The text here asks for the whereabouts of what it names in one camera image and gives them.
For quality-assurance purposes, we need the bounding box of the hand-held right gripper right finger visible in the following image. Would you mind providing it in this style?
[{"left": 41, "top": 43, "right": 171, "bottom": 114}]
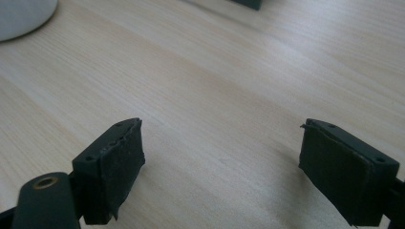
[{"left": 298, "top": 117, "right": 401, "bottom": 228}]

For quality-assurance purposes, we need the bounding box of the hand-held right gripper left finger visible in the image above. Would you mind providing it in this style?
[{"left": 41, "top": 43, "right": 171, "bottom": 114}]
[{"left": 72, "top": 117, "right": 146, "bottom": 226}]

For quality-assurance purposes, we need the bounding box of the white round object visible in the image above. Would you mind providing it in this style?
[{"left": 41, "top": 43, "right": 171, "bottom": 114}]
[{"left": 0, "top": 0, "right": 59, "bottom": 43}]

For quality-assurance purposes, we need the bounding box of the dark green box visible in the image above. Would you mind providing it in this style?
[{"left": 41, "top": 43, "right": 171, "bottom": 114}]
[{"left": 229, "top": 0, "right": 264, "bottom": 11}]

